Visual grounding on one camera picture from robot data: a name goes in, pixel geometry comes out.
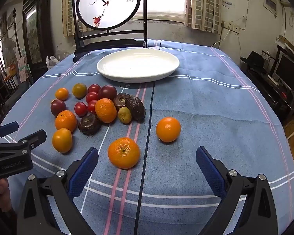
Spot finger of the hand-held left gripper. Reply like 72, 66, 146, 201
0, 121, 19, 144
0, 129, 47, 155

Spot computer monitor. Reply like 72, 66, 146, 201
274, 54, 294, 91

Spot brick patterned curtain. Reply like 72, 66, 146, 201
62, 0, 93, 37
184, 0, 222, 35

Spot orange tangerine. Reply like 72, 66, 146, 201
107, 137, 141, 169
95, 98, 117, 124
156, 117, 182, 143
55, 110, 77, 133

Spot wrinkled brown passion fruit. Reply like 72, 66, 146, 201
78, 114, 101, 136
124, 95, 146, 122
113, 93, 130, 112

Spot white cable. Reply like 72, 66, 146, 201
211, 28, 229, 48

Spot black chair with round panel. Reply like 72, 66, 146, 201
72, 0, 147, 63

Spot oblong orange tomato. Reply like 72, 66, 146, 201
52, 128, 73, 154

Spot black hat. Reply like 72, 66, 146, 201
240, 51, 267, 74

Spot white wall socket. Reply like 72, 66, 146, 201
222, 22, 240, 33

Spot dark wooden cabinet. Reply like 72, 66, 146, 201
22, 0, 53, 79

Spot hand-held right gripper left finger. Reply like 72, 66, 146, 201
17, 147, 99, 235

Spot green-orange tomato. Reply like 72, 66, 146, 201
72, 83, 88, 98

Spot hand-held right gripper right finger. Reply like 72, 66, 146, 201
195, 146, 278, 235

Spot small green fruit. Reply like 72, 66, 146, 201
118, 106, 132, 124

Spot person's left hand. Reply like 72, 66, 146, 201
0, 177, 13, 213

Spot white plate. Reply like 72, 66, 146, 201
96, 48, 180, 83

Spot white fan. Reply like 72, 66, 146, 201
1, 39, 17, 61

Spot wall vent grille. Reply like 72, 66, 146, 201
263, 0, 278, 11

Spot blue striped tablecloth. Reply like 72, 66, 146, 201
0, 39, 294, 235

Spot white plastic bag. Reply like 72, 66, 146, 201
46, 56, 60, 70

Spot dark purple plum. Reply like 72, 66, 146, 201
50, 99, 67, 117
98, 85, 117, 101

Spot dark coat stand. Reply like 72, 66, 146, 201
11, 8, 22, 57

